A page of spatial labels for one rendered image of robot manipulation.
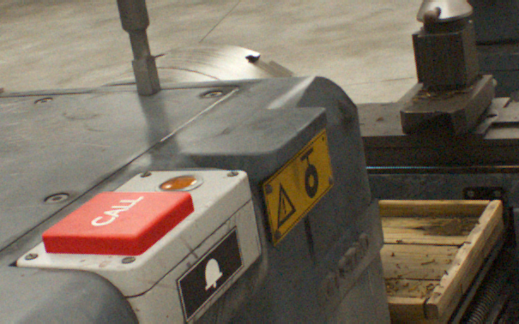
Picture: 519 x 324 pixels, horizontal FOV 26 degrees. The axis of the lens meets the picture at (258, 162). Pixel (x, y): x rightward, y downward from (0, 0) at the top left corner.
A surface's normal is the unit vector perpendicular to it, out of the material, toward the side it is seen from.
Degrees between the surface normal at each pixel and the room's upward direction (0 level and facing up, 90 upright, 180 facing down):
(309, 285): 90
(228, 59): 20
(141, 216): 0
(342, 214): 89
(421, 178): 88
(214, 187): 0
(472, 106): 90
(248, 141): 0
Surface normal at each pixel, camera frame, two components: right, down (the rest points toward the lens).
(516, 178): -0.43, 0.33
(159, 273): 0.89, -0.01
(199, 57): 0.00, -0.92
